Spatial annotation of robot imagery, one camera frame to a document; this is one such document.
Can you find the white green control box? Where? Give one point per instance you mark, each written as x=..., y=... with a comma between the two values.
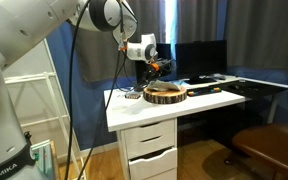
x=44, y=160

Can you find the white drawer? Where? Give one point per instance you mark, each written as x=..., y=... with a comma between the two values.
x=164, y=128
x=165, y=145
x=154, y=166

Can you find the small patterned box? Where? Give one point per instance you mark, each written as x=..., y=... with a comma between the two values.
x=132, y=95

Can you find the dark grey curtain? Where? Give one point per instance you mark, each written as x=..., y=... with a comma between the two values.
x=267, y=33
x=97, y=50
x=197, y=20

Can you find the white desk drawer unit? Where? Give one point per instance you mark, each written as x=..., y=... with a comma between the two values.
x=120, y=156

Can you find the black keyboard with coloured keys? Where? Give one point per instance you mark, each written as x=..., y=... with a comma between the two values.
x=204, y=91

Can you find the wide black monitor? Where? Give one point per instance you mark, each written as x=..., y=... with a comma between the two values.
x=200, y=60

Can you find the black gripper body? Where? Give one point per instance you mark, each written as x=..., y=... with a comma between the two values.
x=160, y=66

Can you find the black desk mat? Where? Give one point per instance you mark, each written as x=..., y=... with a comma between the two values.
x=254, y=88

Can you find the small grey desk device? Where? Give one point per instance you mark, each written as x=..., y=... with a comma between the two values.
x=218, y=77

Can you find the white desk leg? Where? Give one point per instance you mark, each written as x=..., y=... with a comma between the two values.
x=272, y=110

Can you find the white metal rack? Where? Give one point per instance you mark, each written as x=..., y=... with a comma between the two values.
x=34, y=78

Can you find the brown leather chair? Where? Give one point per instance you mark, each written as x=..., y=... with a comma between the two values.
x=274, y=143

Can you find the grey cloth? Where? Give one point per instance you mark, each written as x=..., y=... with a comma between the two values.
x=164, y=86

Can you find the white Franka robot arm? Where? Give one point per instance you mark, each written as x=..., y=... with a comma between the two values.
x=17, y=26

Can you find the round wooden slab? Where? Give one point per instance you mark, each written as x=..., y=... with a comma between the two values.
x=165, y=97

